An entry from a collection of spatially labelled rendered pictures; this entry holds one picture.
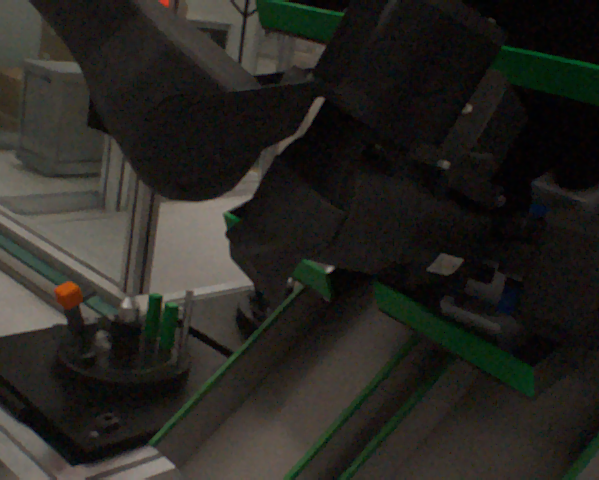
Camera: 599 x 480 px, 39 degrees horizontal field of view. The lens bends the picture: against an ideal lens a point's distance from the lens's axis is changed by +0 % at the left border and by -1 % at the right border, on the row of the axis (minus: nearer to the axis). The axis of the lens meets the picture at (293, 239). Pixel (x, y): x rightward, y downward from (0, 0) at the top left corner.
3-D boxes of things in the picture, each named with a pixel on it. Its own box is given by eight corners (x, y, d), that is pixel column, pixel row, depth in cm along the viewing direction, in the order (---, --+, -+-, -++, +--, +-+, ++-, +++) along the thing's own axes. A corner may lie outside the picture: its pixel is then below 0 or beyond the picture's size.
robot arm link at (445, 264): (514, 342, 35) (564, 197, 34) (232, 224, 48) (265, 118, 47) (600, 354, 40) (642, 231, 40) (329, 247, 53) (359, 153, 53)
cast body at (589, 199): (574, 292, 53) (572, 195, 50) (521, 267, 57) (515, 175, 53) (655, 234, 57) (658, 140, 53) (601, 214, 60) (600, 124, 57)
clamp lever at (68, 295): (79, 359, 84) (63, 296, 80) (69, 351, 85) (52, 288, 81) (110, 341, 86) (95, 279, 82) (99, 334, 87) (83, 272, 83)
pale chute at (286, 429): (264, 566, 60) (233, 540, 58) (177, 468, 70) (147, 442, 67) (512, 287, 66) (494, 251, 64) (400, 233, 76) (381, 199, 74)
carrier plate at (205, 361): (85, 471, 74) (87, 450, 73) (-39, 359, 89) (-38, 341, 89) (278, 406, 91) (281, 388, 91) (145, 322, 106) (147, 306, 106)
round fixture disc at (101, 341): (103, 412, 80) (106, 393, 80) (29, 352, 89) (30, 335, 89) (215, 380, 90) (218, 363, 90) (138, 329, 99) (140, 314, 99)
